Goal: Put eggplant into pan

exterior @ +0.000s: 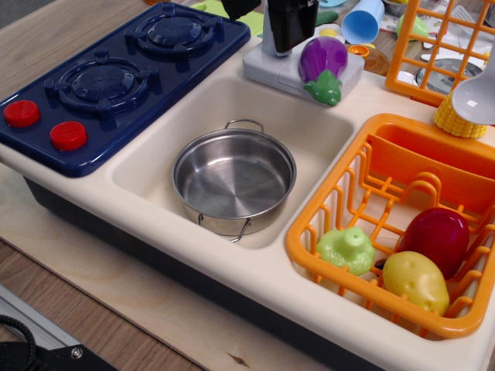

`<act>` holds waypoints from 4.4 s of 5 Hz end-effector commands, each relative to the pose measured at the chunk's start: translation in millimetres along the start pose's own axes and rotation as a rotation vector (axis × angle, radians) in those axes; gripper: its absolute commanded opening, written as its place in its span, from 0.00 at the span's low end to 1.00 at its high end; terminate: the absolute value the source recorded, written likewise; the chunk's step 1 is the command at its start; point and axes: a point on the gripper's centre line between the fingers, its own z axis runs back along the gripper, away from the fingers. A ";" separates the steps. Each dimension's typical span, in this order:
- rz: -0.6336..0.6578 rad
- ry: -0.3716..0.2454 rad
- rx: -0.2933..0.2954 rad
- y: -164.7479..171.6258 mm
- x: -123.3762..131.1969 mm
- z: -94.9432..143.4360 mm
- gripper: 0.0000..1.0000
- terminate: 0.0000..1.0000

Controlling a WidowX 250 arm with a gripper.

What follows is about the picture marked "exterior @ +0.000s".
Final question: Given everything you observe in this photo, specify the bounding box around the orange dish rack basket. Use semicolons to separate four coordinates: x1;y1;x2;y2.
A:
285;114;494;339

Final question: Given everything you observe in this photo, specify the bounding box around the dark blue toy stove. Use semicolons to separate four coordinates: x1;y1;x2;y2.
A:
1;2;251;178

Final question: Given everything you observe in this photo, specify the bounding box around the orange plastic grid rack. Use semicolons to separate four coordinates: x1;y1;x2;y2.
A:
385;1;494;107

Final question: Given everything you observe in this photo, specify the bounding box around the purple toy eggplant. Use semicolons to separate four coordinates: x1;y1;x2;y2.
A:
299;36;348;107

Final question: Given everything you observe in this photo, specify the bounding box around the toy fried egg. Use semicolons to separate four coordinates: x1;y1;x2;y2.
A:
316;23;345;43

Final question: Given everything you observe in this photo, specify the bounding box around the light blue plastic cup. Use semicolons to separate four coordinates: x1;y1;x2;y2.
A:
341;0;384;44

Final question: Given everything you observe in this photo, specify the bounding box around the stainless steel pan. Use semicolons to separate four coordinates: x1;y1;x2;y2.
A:
172;118;297;243

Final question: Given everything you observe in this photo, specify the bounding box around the light green toy lettuce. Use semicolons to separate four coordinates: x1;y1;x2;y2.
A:
316;226;376;276

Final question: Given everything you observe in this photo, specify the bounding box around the yellow toy corn cob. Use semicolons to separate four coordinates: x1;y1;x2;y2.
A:
433;90;488;139

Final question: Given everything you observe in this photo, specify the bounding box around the red stove knob right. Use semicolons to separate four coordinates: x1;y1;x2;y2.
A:
49;121;88;151

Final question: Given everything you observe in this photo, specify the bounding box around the metal pot behind rack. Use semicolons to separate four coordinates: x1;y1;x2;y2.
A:
415;57;483;96

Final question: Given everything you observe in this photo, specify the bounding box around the grey plastic spoon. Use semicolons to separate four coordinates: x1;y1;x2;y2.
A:
452;53;494;125

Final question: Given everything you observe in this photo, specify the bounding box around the green toy cucumber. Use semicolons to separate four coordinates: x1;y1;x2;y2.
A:
316;10;340;26

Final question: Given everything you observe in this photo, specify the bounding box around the black mount plate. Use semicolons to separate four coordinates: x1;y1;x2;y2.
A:
36;345;117;371

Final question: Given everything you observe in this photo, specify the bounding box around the red stove knob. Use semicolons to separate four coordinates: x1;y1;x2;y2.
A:
49;121;88;151
4;100;41;128

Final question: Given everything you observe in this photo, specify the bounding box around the light green toy pear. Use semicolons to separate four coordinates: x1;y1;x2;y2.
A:
395;15;429;38

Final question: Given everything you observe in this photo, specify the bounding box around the red stove knob left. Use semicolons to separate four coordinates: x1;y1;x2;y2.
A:
4;100;41;128

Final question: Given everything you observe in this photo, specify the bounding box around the green cutting board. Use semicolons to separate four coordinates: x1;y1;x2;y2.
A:
190;0;264;36

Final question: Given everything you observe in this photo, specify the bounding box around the black cable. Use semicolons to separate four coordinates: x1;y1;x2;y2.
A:
0;315;38;371

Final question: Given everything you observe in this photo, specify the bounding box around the beige toy kitchen sink unit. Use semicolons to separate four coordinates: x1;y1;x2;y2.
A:
1;32;494;370

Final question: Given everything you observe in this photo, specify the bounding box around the yellow toy potato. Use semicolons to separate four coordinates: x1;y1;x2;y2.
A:
382;251;450;315

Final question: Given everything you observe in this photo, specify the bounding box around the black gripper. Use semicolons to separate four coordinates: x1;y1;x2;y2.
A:
221;0;319;53

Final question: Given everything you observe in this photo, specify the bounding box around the dark red toy fruit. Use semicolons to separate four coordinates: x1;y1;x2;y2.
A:
396;208;470;281

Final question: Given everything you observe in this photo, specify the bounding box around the grey toy faucet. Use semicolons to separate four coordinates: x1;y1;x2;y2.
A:
242;0;366;107

